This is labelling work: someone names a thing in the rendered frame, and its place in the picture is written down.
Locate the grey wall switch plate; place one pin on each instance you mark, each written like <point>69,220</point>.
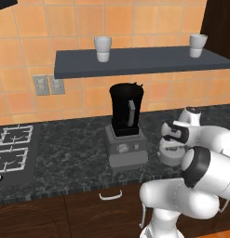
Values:
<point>56,84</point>
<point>41,85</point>

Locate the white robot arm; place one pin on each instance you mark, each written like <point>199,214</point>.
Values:
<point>194,198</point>

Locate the black range hood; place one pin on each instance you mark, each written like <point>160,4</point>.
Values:
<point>4,3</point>

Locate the dark wood wall cupboard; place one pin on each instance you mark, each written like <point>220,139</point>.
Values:
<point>219,28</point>

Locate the dark wood drawer front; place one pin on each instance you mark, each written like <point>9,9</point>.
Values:
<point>101,217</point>

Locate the black and grey blender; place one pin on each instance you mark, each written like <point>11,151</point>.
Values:
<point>125,136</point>

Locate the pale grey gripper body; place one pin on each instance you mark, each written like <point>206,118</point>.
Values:
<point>171,143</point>

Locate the dark grey wall shelf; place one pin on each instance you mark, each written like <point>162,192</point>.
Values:
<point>141,62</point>

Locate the dark wood cupboard door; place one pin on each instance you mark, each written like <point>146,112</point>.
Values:
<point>29,220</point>

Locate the white cup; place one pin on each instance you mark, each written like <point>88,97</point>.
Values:
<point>103,48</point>
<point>197,45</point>

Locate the dark hob with white grates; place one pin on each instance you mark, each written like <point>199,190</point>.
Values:
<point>14,155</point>

